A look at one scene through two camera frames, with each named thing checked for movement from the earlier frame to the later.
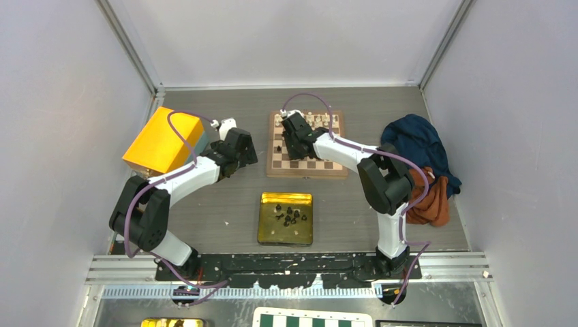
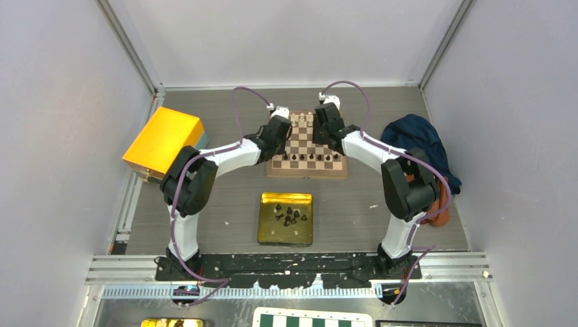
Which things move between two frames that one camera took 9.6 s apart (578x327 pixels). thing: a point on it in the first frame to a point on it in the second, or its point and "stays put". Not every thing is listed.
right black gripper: x=292 y=154 to x=317 y=138
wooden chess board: x=280 y=165 stays put
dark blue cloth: x=414 y=135 stays put
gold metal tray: x=285 y=218 stays put
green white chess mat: x=309 y=317 stays put
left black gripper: x=249 y=157 to x=283 y=148
